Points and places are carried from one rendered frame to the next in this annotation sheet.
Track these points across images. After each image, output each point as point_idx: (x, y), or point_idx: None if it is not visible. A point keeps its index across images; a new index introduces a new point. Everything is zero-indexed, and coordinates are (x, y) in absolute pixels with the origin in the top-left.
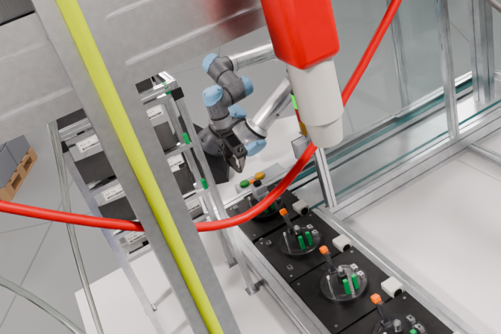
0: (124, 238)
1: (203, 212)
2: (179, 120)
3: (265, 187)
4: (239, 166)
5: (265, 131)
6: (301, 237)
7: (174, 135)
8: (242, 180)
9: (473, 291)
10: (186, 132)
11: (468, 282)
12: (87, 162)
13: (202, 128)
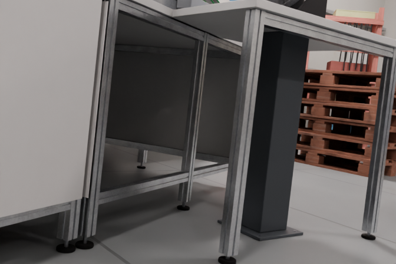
0: None
1: None
2: None
3: None
4: None
5: None
6: None
7: None
8: (205, 0)
9: None
10: None
11: None
12: None
13: None
